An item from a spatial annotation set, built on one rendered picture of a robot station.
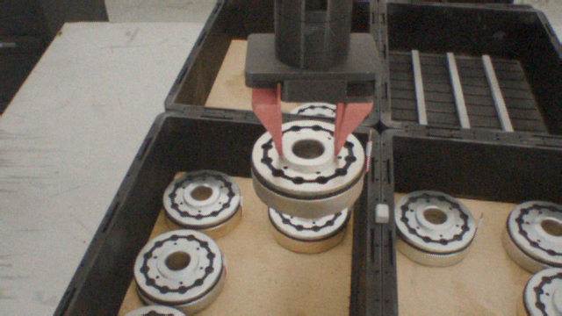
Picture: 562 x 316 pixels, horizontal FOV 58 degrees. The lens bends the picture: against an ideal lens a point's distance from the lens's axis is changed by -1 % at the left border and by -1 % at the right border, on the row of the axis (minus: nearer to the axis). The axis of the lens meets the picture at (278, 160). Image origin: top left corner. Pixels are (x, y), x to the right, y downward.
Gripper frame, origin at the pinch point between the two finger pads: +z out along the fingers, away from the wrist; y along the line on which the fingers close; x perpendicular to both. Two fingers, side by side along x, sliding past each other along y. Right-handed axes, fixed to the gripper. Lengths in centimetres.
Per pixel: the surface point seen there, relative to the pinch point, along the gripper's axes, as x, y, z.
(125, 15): -246, 94, 95
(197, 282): 0.3, 12.0, 19.4
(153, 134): -17.1, 19.1, 11.5
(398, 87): -44, -19, 21
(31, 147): -42, 52, 33
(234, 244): -7.6, 8.6, 22.0
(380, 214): -2.2, -8.1, 11.2
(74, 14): -155, 85, 55
